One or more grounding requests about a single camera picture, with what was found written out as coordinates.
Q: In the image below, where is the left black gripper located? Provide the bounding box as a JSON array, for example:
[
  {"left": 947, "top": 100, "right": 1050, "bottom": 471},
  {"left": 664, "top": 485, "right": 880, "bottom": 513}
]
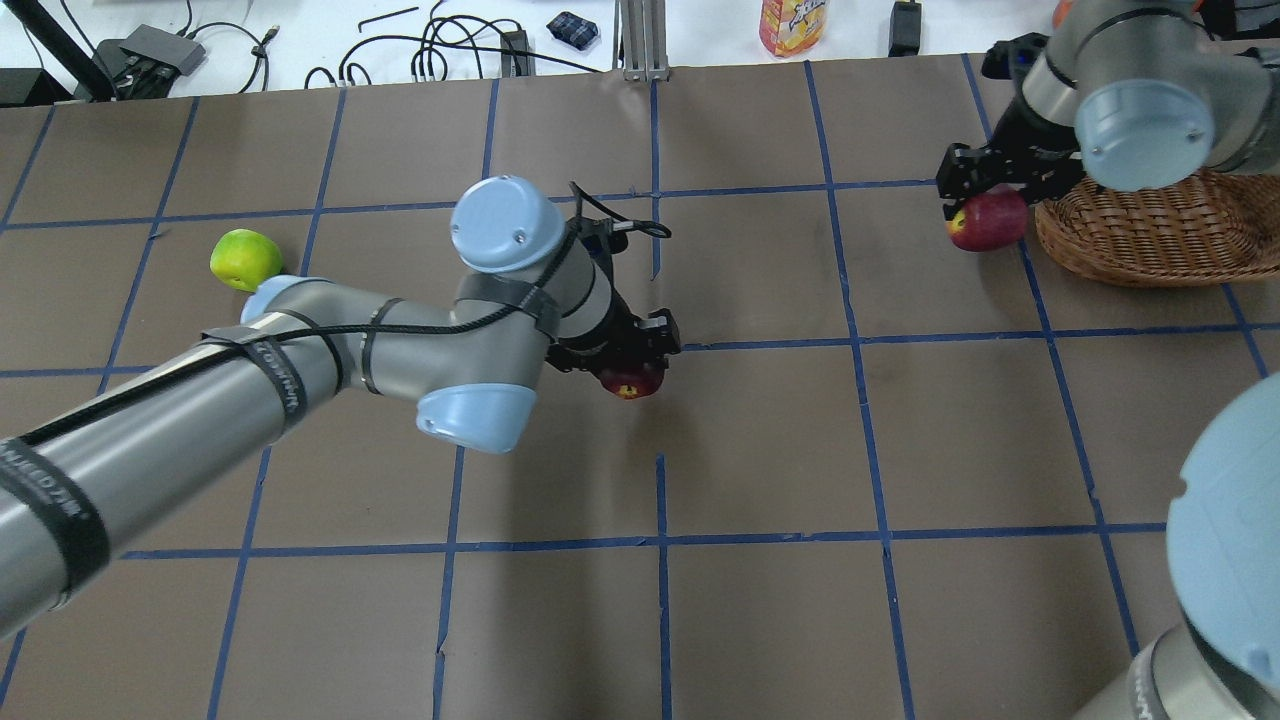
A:
[{"left": 545, "top": 291, "right": 684, "bottom": 375}]

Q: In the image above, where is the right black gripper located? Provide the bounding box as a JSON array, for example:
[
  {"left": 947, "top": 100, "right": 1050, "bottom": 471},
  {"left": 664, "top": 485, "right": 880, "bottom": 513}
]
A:
[{"left": 934, "top": 35, "right": 1085, "bottom": 222}]

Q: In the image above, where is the dark purple apple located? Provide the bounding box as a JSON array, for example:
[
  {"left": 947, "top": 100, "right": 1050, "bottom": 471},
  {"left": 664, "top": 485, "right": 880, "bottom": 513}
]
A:
[{"left": 594, "top": 363, "right": 666, "bottom": 401}]

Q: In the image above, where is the red apple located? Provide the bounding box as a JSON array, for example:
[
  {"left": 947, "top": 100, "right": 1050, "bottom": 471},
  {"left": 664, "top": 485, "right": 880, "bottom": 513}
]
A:
[{"left": 947, "top": 184, "right": 1029, "bottom": 252}]

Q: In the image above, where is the green apple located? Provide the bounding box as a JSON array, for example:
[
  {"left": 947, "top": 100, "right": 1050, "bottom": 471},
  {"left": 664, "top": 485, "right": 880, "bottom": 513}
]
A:
[{"left": 207, "top": 228, "right": 284, "bottom": 293}]

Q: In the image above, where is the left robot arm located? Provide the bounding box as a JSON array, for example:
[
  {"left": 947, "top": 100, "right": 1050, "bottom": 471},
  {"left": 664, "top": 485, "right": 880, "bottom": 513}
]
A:
[{"left": 1, "top": 176, "right": 681, "bottom": 638}]

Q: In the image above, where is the wicker basket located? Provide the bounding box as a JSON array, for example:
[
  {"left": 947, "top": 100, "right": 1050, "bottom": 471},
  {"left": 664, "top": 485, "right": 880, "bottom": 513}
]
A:
[{"left": 1033, "top": 170, "right": 1279, "bottom": 288}]

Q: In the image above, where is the orange drink bottle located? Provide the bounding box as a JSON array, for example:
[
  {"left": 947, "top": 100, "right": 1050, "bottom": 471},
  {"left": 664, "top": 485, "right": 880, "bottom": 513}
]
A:
[{"left": 758, "top": 0, "right": 829, "bottom": 58}]

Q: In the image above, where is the dark blue folded cloth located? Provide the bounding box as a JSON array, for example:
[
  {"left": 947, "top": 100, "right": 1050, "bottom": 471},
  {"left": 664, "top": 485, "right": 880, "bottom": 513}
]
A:
[{"left": 545, "top": 12, "right": 602, "bottom": 53}]

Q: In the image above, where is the black box device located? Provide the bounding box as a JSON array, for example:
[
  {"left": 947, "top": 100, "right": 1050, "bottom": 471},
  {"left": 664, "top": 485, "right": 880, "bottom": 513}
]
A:
[{"left": 91, "top": 24, "right": 207, "bottom": 101}]

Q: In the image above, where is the aluminium frame post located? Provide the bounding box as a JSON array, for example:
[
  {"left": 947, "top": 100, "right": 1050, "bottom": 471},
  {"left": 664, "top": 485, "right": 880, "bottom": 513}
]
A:
[{"left": 614, "top": 1, "right": 669, "bottom": 83}]

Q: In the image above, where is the black cable bundle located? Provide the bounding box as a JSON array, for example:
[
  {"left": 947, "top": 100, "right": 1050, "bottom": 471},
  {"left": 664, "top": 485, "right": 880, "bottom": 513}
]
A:
[{"left": 300, "top": 0, "right": 613, "bottom": 88}]

